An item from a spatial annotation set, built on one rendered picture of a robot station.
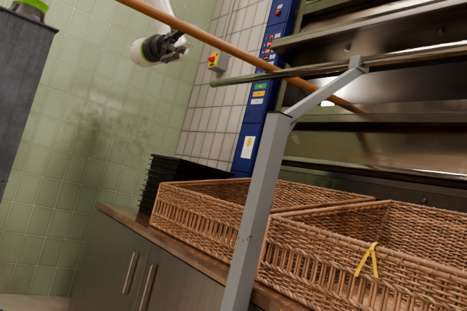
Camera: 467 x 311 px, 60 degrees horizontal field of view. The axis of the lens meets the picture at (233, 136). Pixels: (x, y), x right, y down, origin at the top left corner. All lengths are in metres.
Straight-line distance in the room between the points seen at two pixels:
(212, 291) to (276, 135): 0.41
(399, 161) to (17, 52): 1.38
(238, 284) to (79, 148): 1.63
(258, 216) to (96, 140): 1.63
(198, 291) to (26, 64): 1.06
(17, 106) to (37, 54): 0.21
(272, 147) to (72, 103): 1.63
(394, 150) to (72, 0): 1.79
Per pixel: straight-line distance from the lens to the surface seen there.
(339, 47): 1.61
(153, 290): 1.29
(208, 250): 1.15
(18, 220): 2.34
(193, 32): 1.22
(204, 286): 1.06
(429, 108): 1.38
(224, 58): 2.33
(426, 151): 1.35
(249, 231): 0.85
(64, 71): 2.34
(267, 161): 0.85
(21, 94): 1.69
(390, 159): 1.39
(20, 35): 1.71
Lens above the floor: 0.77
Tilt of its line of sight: 8 degrees up
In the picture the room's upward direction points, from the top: 14 degrees clockwise
